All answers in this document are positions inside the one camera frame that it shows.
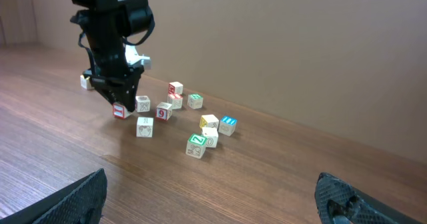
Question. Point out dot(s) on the plain yellowish wooden block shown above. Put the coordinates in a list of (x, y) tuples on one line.
[(86, 82)]

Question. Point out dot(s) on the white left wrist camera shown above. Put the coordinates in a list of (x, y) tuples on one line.
[(133, 57)]

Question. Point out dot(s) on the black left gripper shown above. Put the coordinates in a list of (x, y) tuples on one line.
[(106, 25)]

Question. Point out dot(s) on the green N wooden block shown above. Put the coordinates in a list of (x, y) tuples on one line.
[(195, 101)]

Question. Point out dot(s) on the white red A block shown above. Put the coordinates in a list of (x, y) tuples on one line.
[(144, 127)]

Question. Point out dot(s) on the white red striped block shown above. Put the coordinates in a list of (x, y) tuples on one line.
[(120, 111)]

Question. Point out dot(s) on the yellow sided wooden block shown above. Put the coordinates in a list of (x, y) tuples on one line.
[(209, 121)]

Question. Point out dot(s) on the green Z wooden block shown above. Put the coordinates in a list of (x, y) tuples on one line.
[(196, 146)]

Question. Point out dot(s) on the white red picture block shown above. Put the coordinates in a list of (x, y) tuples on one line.
[(163, 111)]

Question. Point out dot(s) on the red sided top wooden block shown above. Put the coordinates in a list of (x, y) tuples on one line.
[(175, 88)]

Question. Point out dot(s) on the red drawing wooden block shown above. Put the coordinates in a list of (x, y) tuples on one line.
[(142, 104)]

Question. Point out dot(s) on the white green sided block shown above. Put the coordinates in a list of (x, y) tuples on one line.
[(211, 134)]

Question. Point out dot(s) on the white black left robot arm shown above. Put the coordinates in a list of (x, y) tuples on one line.
[(107, 24)]

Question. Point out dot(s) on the red I wooden block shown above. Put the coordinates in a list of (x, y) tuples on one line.
[(176, 100)]

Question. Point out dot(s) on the blue H wooden block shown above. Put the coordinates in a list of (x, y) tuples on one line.
[(227, 125)]

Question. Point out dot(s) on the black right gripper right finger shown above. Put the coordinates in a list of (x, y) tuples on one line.
[(338, 202)]

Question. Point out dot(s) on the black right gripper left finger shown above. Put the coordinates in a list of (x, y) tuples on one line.
[(81, 202)]

